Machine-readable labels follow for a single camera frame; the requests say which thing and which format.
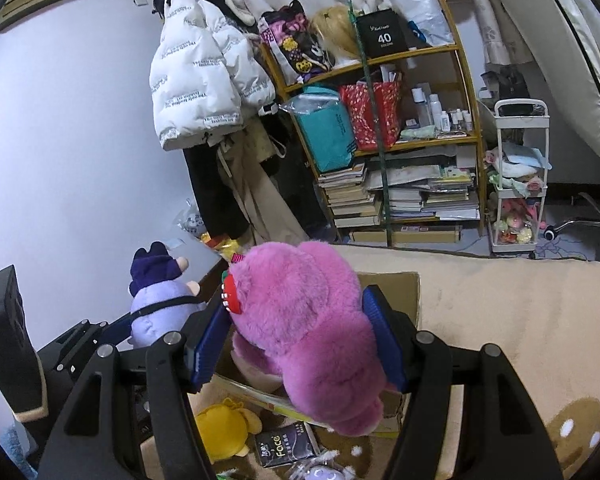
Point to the colourful printed bag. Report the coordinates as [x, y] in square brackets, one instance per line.
[292, 45]

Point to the green pole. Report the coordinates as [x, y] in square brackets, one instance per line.
[375, 125]

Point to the black trousers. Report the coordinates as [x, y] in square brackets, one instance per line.
[215, 185]

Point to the clear printed plastic bag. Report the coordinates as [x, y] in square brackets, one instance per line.
[192, 220]

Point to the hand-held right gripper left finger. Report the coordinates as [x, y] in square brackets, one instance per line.
[207, 355]

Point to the purple plush toy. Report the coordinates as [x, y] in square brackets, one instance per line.
[160, 290]

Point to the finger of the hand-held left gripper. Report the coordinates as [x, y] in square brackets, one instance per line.
[82, 337]

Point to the white puffer jacket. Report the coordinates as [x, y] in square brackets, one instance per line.
[200, 70]

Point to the wooden shelf rack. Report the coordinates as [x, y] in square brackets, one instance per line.
[472, 120]

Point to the yellow red wrapper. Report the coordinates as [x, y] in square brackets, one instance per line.
[222, 247]

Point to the teal bag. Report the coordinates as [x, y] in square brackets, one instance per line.
[327, 132]

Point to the red gift bag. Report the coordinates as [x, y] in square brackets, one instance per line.
[370, 115]

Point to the stack of books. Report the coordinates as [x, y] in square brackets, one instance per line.
[350, 195]

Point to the pale purple round toy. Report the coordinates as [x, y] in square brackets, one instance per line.
[320, 472]

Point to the chrome chair base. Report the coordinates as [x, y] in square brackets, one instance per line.
[580, 222]

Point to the blond wig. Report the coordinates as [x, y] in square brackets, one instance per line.
[332, 32]

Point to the row of white bottles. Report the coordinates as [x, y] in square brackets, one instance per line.
[442, 112]

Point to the black tissue packet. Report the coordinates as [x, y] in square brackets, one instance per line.
[285, 447]

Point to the yellow plush toy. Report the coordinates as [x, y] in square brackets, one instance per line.
[225, 427]

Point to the white plastic bag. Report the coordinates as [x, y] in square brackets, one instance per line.
[415, 5]

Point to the white rolling cart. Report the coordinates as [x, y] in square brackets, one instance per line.
[522, 110]

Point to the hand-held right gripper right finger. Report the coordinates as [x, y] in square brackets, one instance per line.
[387, 345]

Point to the long flat cardboard box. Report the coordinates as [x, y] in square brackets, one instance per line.
[410, 236]

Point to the pink plush bear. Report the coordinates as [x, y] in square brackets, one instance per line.
[305, 320]

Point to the beige trousers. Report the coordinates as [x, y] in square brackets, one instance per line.
[260, 200]

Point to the black paper box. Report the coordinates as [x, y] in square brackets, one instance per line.
[382, 32]

